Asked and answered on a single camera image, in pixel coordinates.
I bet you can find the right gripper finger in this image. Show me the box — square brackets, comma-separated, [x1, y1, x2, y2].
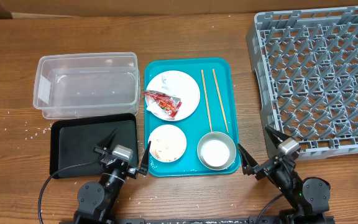
[237, 144, 259, 175]
[264, 125, 290, 149]

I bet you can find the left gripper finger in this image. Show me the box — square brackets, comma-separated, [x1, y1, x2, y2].
[139, 141, 151, 175]
[96, 129, 117, 149]

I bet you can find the grey bowl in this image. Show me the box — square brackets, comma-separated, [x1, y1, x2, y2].
[197, 131, 237, 170]

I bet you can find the wooden chopstick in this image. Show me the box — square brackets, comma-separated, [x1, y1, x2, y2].
[201, 70, 213, 132]
[212, 68, 229, 133]

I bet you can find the red snack wrapper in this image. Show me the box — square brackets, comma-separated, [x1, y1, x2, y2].
[144, 90, 182, 118]

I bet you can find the white tissue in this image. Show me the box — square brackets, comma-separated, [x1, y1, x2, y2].
[147, 101, 166, 117]

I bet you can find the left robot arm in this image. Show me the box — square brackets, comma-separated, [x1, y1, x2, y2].
[73, 130, 151, 224]

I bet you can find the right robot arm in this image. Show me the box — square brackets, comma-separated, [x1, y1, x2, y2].
[238, 125, 335, 224]

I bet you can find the clear plastic waste bin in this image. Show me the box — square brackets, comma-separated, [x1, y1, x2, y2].
[33, 52, 141, 119]

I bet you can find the black plastic tray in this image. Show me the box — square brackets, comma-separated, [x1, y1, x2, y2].
[50, 113, 139, 174]

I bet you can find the teal plastic serving tray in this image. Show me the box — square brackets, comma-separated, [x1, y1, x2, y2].
[144, 57, 240, 177]

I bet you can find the grey plastic dish rack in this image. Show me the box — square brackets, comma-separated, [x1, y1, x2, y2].
[246, 6, 358, 160]

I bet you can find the large white round plate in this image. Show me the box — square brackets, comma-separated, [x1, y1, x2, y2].
[145, 70, 201, 121]

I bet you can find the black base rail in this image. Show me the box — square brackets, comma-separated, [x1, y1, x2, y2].
[59, 215, 335, 224]

